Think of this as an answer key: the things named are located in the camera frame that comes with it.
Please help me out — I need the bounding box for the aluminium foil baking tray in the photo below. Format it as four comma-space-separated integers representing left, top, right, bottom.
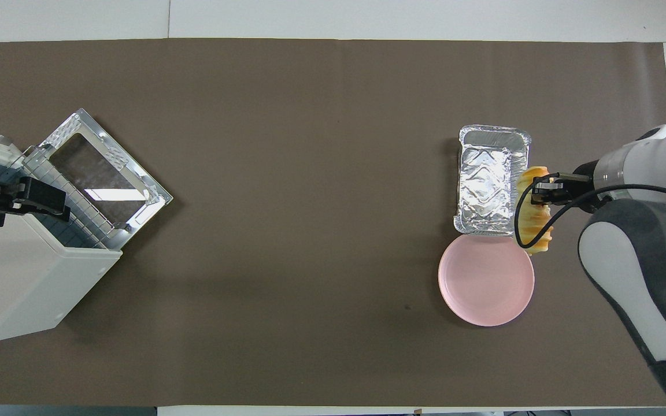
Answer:
453, 124, 531, 236

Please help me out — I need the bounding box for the yellow ridged bread loaf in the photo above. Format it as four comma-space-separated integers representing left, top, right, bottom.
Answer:
516, 166, 555, 255

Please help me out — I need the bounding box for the cream toaster oven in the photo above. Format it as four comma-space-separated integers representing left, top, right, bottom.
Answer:
0, 147, 123, 345

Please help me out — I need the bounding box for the glass oven door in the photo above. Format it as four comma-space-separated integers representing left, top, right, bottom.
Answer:
37, 108, 174, 235

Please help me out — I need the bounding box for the brown table mat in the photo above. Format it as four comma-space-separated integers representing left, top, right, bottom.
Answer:
0, 38, 666, 407

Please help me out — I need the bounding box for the oven wire rack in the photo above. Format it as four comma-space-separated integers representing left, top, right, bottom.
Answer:
24, 147, 123, 250

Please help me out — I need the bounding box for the pink round plate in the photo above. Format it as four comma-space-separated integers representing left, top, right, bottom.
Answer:
438, 234, 536, 328

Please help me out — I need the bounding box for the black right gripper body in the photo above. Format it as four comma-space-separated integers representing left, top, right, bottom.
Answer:
553, 162, 611, 212

